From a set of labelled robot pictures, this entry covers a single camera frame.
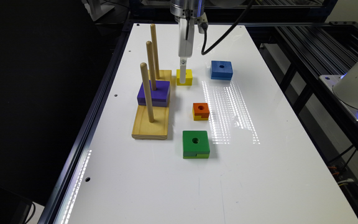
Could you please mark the wooden peg base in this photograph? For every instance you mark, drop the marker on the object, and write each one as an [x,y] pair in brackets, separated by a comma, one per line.
[158,130]

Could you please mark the front wooden peg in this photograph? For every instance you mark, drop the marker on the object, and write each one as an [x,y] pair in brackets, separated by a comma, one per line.
[147,93]

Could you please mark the black aluminium frame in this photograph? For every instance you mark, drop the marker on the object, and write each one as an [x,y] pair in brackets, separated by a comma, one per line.
[298,54]

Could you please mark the purple block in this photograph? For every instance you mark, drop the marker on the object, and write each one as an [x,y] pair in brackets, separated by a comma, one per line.
[160,96]

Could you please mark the orange and yellow block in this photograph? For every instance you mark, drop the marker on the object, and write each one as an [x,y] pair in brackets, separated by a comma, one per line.
[200,111]

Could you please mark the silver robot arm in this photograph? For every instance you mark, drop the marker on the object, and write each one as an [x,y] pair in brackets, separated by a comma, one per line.
[188,13]

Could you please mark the green block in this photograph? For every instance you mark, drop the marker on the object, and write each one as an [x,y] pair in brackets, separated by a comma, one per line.
[195,145]

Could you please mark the wooden peg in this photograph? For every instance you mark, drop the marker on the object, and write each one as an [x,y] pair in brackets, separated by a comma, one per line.
[150,58]
[155,50]
[147,93]

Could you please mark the blue block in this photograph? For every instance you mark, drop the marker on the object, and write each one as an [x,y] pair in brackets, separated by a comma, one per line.
[221,70]

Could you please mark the middle wooden peg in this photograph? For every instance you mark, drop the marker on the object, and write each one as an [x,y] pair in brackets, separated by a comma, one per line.
[150,58]

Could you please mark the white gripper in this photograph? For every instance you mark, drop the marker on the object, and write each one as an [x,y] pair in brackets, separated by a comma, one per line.
[186,40]

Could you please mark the rear wooden peg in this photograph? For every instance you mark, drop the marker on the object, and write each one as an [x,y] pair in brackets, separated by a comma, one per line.
[155,50]

